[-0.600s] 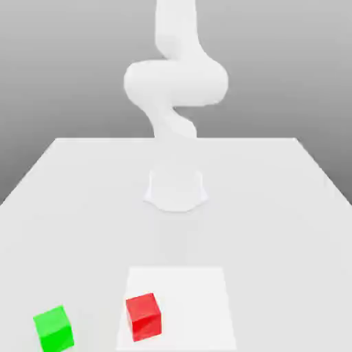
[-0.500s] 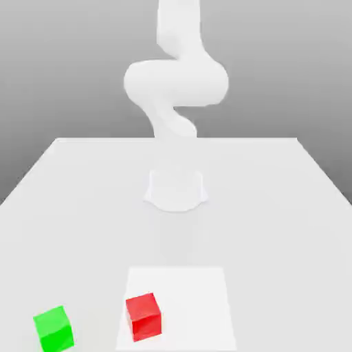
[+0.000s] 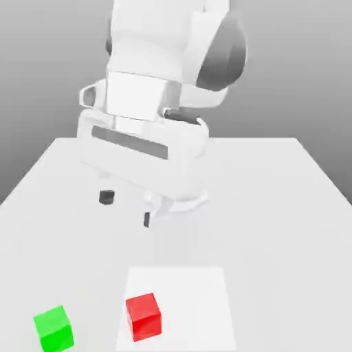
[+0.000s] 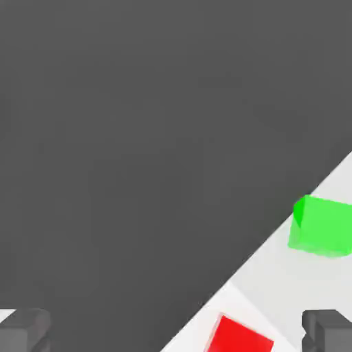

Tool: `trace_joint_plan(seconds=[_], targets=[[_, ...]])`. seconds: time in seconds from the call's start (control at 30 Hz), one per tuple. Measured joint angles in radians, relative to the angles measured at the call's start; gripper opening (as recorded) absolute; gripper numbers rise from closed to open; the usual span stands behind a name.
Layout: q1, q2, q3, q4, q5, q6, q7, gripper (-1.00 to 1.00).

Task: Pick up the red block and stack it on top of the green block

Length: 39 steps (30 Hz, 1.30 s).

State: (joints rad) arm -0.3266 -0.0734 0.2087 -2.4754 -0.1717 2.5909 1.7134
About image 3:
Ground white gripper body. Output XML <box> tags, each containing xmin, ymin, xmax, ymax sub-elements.
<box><xmin>76</xmin><ymin>109</ymin><xmax>210</xmax><ymax>199</ymax></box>

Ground small red cube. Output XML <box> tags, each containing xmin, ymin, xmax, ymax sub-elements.
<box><xmin>125</xmin><ymin>292</ymin><xmax>163</xmax><ymax>343</ymax></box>

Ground small green cube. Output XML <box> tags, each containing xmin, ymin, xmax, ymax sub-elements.
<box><xmin>32</xmin><ymin>305</ymin><xmax>76</xmax><ymax>352</ymax></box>

